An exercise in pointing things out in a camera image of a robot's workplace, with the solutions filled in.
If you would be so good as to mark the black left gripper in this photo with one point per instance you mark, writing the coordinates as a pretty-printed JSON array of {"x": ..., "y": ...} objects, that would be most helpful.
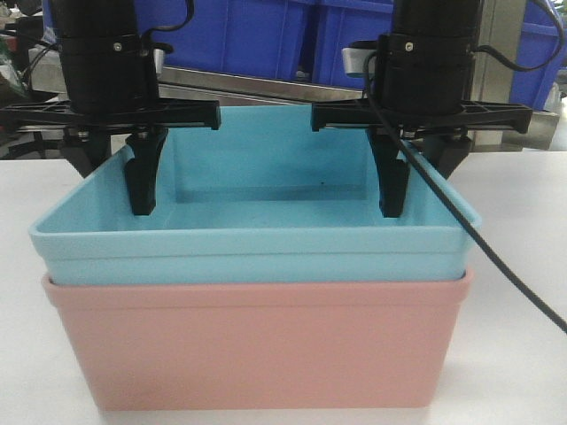
[{"x": 111, "y": 83}]

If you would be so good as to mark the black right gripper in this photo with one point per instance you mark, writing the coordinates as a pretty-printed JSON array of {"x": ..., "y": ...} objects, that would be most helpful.
[{"x": 417, "y": 84}]

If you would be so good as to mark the light blue plastic box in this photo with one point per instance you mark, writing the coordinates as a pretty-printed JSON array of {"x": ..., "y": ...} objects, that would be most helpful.
[{"x": 263, "y": 198}]

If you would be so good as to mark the pink plastic box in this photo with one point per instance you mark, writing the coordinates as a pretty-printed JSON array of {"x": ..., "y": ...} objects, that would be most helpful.
[{"x": 260, "y": 345}]

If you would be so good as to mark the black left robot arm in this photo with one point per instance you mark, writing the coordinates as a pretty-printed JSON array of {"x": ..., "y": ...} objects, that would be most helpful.
[{"x": 78, "y": 19}]

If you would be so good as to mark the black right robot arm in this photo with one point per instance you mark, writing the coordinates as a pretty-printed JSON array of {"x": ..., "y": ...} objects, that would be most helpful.
[{"x": 414, "y": 78}]

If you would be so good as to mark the blue bin upper right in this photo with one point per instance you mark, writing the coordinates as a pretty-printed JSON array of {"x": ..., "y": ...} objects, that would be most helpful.
[{"x": 354, "y": 22}]

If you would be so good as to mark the blue bin upper left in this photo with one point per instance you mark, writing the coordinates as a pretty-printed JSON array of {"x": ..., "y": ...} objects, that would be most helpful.
[{"x": 252, "y": 38}]

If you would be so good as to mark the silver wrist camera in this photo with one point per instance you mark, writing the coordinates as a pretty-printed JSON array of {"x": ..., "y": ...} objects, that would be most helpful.
[{"x": 354, "y": 56}]

